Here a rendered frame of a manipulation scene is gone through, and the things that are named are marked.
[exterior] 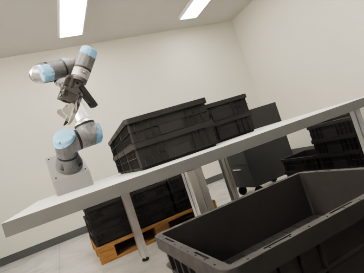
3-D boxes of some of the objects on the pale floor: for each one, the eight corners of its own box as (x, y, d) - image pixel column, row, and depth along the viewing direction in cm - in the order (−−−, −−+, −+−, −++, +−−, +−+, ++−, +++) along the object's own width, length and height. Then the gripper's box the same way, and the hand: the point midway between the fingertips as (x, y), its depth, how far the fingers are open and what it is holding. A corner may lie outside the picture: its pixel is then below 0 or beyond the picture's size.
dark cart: (257, 198, 324) (229, 115, 327) (235, 196, 366) (210, 123, 369) (301, 178, 348) (275, 101, 351) (275, 179, 390) (252, 110, 393)
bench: (80, 482, 81) (1, 223, 84) (66, 292, 229) (38, 200, 231) (433, 235, 143) (381, 91, 146) (243, 211, 291) (219, 140, 293)
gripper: (63, 76, 141) (47, 121, 136) (72, 71, 131) (55, 118, 126) (81, 84, 146) (66, 128, 141) (91, 80, 136) (75, 126, 131)
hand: (68, 123), depth 135 cm, fingers open, 5 cm apart
